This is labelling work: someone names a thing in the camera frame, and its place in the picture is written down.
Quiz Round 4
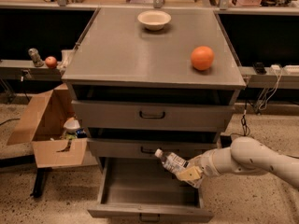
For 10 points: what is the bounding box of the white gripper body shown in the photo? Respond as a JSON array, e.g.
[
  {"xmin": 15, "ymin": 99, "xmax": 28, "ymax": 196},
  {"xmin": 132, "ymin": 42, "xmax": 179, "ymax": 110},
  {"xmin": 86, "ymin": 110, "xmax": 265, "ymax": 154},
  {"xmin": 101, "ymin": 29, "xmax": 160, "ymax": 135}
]
[{"xmin": 189, "ymin": 151, "xmax": 220, "ymax": 189}]

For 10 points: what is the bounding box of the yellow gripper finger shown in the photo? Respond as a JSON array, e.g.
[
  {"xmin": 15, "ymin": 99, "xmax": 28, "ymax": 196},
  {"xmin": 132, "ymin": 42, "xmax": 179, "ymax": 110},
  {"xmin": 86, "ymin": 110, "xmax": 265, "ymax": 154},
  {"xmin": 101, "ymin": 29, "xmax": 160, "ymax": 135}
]
[{"xmin": 176, "ymin": 166, "xmax": 203, "ymax": 181}]

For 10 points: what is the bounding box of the clear plastic water bottle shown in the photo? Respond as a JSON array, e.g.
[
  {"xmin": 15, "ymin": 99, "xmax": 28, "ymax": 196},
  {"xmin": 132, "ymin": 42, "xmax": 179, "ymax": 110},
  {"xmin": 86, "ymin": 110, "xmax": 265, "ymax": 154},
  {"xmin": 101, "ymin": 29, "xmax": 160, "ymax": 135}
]
[{"xmin": 155, "ymin": 148, "xmax": 190, "ymax": 175}]

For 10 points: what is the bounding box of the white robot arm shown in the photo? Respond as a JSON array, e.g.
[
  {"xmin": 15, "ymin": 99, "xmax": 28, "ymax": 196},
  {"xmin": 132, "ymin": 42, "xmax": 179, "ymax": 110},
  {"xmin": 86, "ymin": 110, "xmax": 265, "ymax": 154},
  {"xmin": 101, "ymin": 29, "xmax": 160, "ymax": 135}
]
[{"xmin": 176, "ymin": 137, "xmax": 299, "ymax": 189}]

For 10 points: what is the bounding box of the bottom grey drawer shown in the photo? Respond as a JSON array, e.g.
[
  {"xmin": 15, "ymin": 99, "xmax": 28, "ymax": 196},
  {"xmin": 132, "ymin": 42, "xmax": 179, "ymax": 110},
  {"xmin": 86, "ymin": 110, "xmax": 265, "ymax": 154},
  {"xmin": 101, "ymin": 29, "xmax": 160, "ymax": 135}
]
[{"xmin": 89, "ymin": 158, "xmax": 213, "ymax": 224}]

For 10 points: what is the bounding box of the grey drawer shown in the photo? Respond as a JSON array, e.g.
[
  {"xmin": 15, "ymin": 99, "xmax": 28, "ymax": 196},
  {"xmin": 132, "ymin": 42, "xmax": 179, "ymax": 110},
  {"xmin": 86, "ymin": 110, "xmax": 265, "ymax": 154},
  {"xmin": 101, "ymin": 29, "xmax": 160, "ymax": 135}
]
[
  {"xmin": 88, "ymin": 138, "xmax": 217, "ymax": 159},
  {"xmin": 89, "ymin": 158, "xmax": 213, "ymax": 224},
  {"xmin": 72, "ymin": 101, "xmax": 234, "ymax": 133}
]

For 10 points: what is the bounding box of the middle grey drawer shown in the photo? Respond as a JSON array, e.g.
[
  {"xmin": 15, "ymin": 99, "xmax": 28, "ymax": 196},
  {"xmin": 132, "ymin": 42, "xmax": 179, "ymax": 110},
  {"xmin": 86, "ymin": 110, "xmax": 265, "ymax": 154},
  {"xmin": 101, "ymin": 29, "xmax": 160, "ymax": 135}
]
[{"xmin": 88, "ymin": 138, "xmax": 217, "ymax": 159}]

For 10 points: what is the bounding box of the grey metal drawer cabinet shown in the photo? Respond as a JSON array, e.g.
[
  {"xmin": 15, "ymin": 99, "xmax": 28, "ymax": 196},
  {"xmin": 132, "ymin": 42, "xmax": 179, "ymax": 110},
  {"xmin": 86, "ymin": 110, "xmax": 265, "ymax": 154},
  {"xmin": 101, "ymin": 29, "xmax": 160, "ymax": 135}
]
[{"xmin": 61, "ymin": 7, "xmax": 247, "ymax": 224}]

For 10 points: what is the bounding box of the top grey drawer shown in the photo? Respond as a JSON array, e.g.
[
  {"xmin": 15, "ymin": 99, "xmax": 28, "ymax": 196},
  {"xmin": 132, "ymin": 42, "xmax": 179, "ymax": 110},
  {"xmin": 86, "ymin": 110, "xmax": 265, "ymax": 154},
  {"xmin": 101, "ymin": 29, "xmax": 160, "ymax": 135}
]
[{"xmin": 72, "ymin": 101, "xmax": 234, "ymax": 133}]

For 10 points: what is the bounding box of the black power adapter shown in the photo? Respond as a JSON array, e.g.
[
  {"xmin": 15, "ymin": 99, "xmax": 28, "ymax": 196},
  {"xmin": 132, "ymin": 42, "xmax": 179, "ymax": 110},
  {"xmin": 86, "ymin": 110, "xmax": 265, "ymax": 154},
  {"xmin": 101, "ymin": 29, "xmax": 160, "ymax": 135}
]
[{"xmin": 220, "ymin": 135, "xmax": 232, "ymax": 148}]

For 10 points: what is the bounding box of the orange fruit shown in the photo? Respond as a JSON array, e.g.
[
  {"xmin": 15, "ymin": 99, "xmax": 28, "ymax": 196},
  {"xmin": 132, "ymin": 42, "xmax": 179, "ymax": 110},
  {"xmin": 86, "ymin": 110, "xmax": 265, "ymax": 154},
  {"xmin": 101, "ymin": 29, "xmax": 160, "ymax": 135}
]
[{"xmin": 191, "ymin": 46, "xmax": 214, "ymax": 71}]

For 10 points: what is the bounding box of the white bowl in box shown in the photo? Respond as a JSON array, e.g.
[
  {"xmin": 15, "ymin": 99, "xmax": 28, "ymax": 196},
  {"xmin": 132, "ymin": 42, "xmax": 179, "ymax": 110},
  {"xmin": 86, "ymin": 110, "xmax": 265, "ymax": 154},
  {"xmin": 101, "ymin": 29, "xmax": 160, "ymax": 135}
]
[{"xmin": 64, "ymin": 119, "xmax": 80, "ymax": 133}]

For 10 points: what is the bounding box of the white paper bowl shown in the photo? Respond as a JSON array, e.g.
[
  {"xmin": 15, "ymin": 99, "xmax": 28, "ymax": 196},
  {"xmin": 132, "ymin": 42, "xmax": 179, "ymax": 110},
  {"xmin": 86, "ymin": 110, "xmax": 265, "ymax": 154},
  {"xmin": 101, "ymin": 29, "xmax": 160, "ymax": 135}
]
[{"xmin": 137, "ymin": 10, "xmax": 171, "ymax": 31}]

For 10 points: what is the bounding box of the black table leg base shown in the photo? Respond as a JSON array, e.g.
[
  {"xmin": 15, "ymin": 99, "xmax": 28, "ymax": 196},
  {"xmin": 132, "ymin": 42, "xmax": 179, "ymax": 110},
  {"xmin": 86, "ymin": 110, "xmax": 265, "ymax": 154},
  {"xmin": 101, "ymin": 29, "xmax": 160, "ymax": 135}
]
[{"xmin": 30, "ymin": 168, "xmax": 51, "ymax": 199}]

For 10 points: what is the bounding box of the brown cardboard box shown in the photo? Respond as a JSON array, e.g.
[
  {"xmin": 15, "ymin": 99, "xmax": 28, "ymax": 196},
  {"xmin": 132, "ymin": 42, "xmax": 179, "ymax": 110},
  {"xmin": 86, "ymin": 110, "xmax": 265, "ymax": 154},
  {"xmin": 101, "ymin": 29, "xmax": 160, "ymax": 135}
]
[{"xmin": 7, "ymin": 84, "xmax": 97, "ymax": 168}]

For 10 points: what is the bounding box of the red apple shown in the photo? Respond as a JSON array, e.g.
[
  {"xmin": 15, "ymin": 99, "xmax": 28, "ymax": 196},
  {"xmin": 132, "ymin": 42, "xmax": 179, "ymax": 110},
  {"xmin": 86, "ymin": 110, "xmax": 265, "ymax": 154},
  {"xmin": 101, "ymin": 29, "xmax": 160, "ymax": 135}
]
[{"xmin": 45, "ymin": 56, "xmax": 58, "ymax": 69}]

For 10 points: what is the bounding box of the small grey figurine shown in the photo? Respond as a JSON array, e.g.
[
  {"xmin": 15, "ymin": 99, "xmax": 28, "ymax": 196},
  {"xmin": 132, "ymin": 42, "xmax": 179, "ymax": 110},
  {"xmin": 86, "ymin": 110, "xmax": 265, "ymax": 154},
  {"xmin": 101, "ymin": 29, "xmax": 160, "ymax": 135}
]
[{"xmin": 28, "ymin": 48, "xmax": 44, "ymax": 67}]

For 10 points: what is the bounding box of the black floor cable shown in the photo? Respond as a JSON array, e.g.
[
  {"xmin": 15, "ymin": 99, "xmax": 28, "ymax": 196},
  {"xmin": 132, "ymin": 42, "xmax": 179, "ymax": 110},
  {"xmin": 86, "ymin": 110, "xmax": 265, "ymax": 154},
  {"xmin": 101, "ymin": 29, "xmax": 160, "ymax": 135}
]
[{"xmin": 230, "ymin": 101, "xmax": 251, "ymax": 138}]

